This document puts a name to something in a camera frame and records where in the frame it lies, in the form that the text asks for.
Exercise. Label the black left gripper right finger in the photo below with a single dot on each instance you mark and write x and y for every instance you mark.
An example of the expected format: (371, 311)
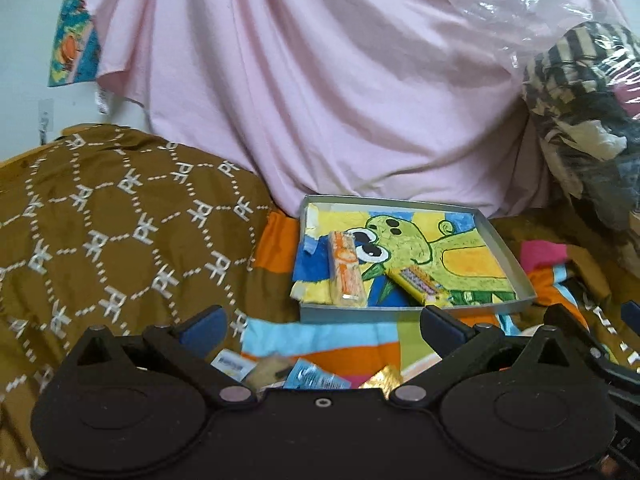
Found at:
(465, 352)

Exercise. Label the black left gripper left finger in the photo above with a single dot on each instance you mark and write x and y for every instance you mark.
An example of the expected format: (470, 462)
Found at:
(183, 350)

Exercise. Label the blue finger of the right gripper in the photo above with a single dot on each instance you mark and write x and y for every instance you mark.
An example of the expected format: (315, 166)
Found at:
(631, 316)

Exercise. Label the navy blue stick snack packet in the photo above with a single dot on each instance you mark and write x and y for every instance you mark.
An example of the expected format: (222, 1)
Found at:
(233, 364)

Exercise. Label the yellow candy bar packet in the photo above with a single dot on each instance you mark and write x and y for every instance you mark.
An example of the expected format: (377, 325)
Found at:
(421, 286)

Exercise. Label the gold foil snack packet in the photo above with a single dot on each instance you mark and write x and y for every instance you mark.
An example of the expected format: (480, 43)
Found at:
(387, 380)

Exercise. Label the round cake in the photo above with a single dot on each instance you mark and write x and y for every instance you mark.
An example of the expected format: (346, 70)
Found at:
(269, 372)

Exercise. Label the light blue snack packet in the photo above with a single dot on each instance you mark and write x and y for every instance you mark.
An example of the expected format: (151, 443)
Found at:
(308, 376)

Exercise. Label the orange bread bar packet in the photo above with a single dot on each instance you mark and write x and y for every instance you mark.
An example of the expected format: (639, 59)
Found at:
(346, 284)

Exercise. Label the grey tray with frog drawing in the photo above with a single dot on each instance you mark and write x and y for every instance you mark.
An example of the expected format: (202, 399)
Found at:
(468, 266)

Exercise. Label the brown PF patterned quilt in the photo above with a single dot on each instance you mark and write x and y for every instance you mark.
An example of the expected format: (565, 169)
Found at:
(111, 226)

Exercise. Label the plastic bag of clothes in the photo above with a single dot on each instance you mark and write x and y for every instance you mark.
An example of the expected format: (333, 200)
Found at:
(583, 97)

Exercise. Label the pink hanging sheet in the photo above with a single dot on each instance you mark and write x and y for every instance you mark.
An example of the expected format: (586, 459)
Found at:
(382, 98)

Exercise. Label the white wall socket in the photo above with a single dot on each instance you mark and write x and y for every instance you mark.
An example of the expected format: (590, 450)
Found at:
(45, 119)

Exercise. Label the cartoon anime wall poster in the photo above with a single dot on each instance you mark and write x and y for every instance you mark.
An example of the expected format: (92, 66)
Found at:
(76, 50)

